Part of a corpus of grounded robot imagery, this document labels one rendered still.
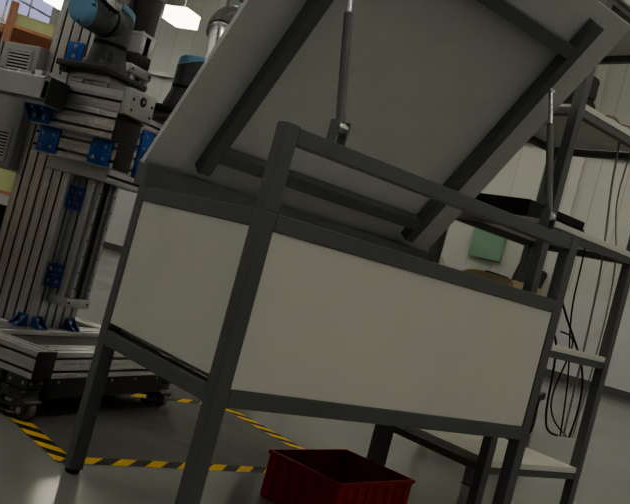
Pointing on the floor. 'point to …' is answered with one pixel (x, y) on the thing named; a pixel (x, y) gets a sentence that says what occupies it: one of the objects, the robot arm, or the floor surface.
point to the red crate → (331, 478)
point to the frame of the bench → (234, 335)
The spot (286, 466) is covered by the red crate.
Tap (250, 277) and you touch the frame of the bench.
